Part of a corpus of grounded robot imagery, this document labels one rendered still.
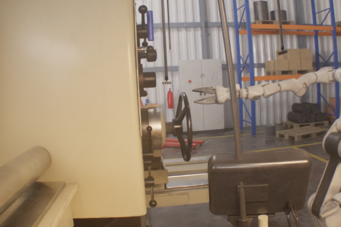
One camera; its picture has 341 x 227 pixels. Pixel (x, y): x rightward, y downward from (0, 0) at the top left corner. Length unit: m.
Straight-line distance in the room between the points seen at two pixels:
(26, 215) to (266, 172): 0.71
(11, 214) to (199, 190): 1.69
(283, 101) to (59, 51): 9.33
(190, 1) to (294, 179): 8.64
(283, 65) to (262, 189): 7.73
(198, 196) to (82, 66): 1.56
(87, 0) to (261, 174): 0.83
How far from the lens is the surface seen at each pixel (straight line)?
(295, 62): 8.83
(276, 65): 8.55
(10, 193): 0.79
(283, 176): 0.99
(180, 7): 9.33
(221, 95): 1.69
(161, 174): 2.07
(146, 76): 1.31
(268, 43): 9.90
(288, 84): 1.89
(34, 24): 1.13
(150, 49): 1.24
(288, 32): 9.84
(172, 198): 2.32
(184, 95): 1.52
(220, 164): 0.95
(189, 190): 2.35
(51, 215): 0.88
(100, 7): 1.09
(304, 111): 9.05
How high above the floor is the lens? 1.54
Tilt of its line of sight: 3 degrees down
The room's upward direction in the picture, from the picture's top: 3 degrees counter-clockwise
